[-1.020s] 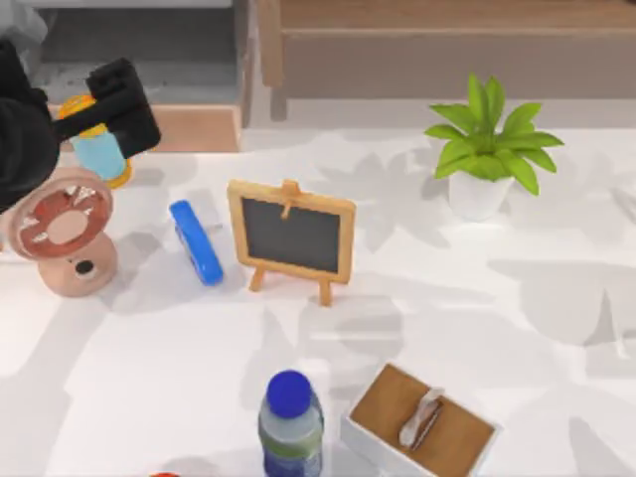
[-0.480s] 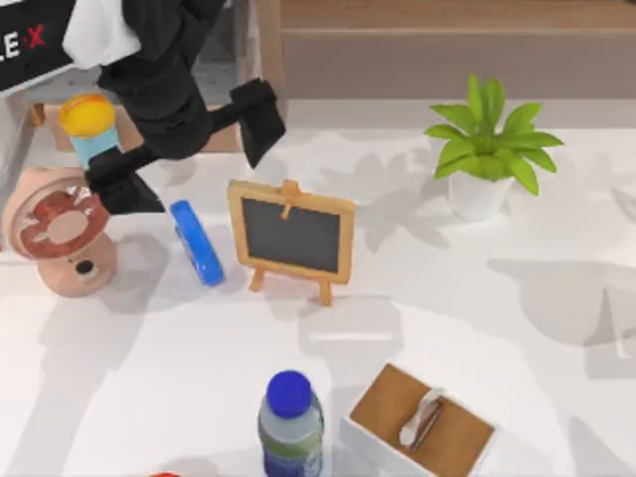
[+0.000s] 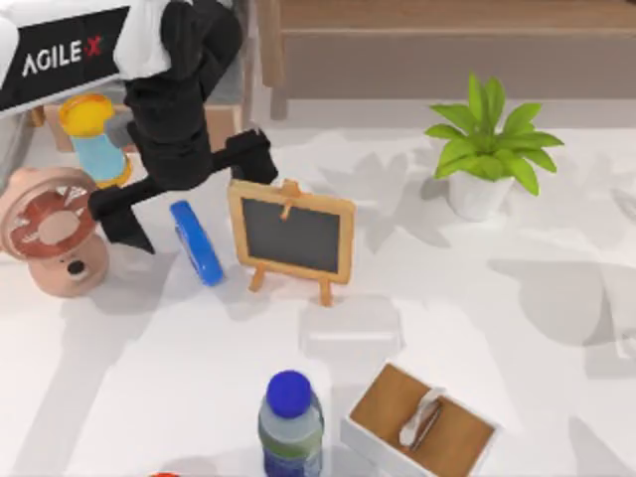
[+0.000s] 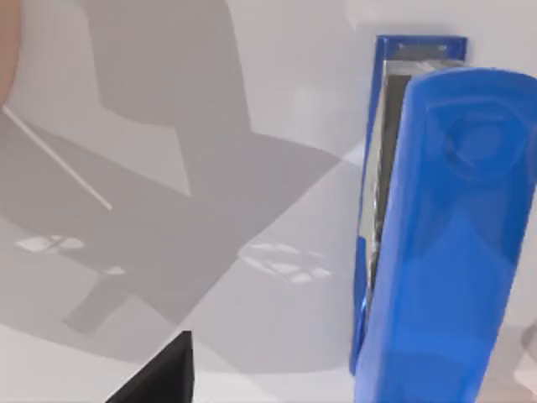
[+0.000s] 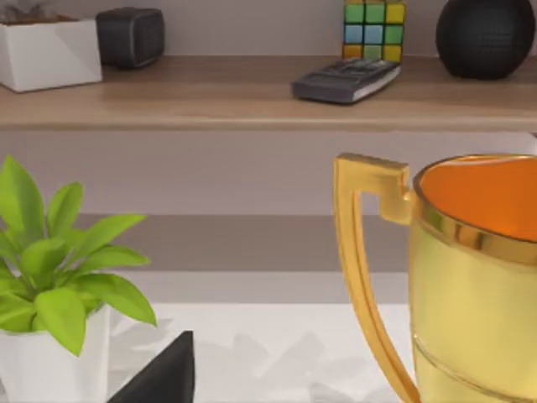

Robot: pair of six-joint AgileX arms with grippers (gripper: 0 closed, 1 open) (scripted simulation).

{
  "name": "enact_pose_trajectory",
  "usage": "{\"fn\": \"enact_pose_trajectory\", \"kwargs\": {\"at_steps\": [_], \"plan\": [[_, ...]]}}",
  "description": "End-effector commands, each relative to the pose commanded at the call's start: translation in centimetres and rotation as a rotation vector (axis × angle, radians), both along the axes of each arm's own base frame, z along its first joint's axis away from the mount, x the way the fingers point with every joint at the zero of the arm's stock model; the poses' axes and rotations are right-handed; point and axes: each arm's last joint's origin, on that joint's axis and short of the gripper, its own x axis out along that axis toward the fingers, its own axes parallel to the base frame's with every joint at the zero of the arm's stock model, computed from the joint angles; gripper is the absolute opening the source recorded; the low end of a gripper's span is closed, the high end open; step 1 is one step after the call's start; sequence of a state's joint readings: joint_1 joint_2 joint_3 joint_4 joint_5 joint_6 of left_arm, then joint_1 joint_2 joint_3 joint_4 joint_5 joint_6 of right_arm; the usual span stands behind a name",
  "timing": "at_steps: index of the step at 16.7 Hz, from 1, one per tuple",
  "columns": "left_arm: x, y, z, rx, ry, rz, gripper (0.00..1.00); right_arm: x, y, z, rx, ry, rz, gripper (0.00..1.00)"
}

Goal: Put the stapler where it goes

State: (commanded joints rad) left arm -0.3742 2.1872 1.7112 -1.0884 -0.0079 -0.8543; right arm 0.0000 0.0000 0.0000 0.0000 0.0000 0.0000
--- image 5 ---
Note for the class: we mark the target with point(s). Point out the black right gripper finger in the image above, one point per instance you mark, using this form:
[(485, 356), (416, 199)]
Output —
[(168, 373)]

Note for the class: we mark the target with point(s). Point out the green plant in white pot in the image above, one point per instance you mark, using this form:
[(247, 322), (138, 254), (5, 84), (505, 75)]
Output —
[(46, 302)]

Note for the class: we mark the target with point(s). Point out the wooden shelf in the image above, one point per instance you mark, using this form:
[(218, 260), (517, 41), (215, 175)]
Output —
[(235, 101)]

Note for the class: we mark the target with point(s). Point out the gold trophy cup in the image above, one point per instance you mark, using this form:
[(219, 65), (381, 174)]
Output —
[(470, 294)]

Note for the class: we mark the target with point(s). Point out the black box speaker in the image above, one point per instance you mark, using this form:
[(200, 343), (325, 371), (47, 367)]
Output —
[(130, 38)]

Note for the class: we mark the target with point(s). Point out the white square planter with soil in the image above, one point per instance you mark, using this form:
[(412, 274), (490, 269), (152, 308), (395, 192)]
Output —
[(46, 54)]

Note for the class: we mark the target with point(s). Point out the dark grey calculator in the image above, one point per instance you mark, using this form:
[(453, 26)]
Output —
[(344, 80)]

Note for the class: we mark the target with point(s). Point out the colourful puzzle cube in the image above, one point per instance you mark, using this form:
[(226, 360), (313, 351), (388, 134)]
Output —
[(373, 29)]

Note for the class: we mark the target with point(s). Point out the black round speaker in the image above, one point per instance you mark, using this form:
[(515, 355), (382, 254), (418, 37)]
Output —
[(482, 38)]

